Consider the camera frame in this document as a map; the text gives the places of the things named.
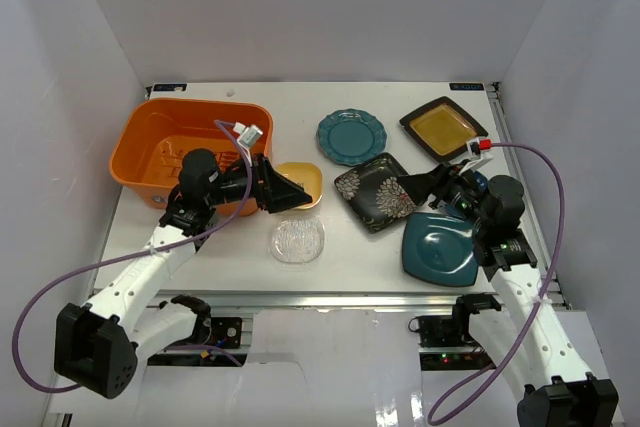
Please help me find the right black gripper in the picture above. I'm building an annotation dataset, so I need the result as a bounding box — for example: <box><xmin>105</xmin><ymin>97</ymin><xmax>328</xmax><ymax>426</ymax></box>
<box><xmin>397</xmin><ymin>159</ymin><xmax>491</xmax><ymax>232</ymax></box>

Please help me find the amber black-rimmed square plate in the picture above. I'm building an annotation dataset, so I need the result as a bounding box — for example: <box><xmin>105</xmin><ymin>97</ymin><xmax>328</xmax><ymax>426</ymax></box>
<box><xmin>399</xmin><ymin>96</ymin><xmax>488</xmax><ymax>163</ymax></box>

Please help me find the black floral square plate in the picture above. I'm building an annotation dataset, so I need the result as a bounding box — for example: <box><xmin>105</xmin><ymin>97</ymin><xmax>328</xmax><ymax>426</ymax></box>
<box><xmin>334</xmin><ymin>152</ymin><xmax>418</xmax><ymax>234</ymax></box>

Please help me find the teal scalloped round plate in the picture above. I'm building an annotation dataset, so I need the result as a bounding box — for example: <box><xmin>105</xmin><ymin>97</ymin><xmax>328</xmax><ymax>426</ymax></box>
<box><xmin>316</xmin><ymin>109</ymin><xmax>387</xmax><ymax>166</ymax></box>

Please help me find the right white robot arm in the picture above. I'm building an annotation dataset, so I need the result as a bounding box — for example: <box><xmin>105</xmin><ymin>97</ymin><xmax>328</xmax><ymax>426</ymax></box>
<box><xmin>398</xmin><ymin>165</ymin><xmax>619</xmax><ymax>426</ymax></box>

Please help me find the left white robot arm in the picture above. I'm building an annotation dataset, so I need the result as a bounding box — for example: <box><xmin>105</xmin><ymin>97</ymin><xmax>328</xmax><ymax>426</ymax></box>
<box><xmin>54</xmin><ymin>149</ymin><xmax>312</xmax><ymax>399</ymax></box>

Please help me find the orange plastic bin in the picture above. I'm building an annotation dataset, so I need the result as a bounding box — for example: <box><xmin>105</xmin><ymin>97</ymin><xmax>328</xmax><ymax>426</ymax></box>
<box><xmin>110</xmin><ymin>98</ymin><xmax>273</xmax><ymax>210</ymax></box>

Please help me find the yellow square small plate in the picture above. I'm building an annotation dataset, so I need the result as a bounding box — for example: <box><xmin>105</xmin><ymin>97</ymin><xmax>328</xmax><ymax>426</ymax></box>
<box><xmin>276</xmin><ymin>162</ymin><xmax>323</xmax><ymax>210</ymax></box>

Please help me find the dark blue leaf plate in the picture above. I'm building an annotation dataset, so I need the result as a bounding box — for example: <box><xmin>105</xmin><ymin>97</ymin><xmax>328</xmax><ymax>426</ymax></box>
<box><xmin>473</xmin><ymin>171</ymin><xmax>488</xmax><ymax>192</ymax></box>

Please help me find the clear glass round plate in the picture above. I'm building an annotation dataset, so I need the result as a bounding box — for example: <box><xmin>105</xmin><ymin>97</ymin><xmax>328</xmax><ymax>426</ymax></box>
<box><xmin>269</xmin><ymin>217</ymin><xmax>325</xmax><ymax>264</ymax></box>

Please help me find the teal square large plate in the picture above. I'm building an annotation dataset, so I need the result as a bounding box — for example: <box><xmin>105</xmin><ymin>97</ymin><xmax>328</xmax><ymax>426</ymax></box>
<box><xmin>401</xmin><ymin>212</ymin><xmax>479</xmax><ymax>288</ymax></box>

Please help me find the aluminium table frame rail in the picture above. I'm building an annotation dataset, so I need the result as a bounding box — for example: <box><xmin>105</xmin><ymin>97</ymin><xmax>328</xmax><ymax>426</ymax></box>
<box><xmin>87</xmin><ymin>80</ymin><xmax>571</xmax><ymax>311</ymax></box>

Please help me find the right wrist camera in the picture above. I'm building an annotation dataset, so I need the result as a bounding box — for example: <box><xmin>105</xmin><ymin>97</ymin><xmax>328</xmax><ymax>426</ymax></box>
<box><xmin>458</xmin><ymin>137</ymin><xmax>493</xmax><ymax>174</ymax></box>

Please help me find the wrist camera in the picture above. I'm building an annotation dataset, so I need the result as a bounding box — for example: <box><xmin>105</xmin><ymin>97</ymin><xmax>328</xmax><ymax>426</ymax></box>
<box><xmin>233</xmin><ymin>122</ymin><xmax>263</xmax><ymax>149</ymax></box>
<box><xmin>458</xmin><ymin>137</ymin><xmax>493</xmax><ymax>174</ymax></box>

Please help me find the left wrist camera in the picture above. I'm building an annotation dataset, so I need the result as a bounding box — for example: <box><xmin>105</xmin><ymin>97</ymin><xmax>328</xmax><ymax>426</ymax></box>
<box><xmin>233</xmin><ymin>122</ymin><xmax>263</xmax><ymax>149</ymax></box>

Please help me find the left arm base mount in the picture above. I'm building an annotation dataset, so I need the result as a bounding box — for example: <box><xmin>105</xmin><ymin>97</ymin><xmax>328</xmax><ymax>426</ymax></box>
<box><xmin>159</xmin><ymin>295</ymin><xmax>244</xmax><ymax>367</ymax></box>

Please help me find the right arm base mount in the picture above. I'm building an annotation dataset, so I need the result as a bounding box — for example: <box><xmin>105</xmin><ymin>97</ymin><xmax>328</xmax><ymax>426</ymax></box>
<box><xmin>407</xmin><ymin>294</ymin><xmax>502</xmax><ymax>371</ymax></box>

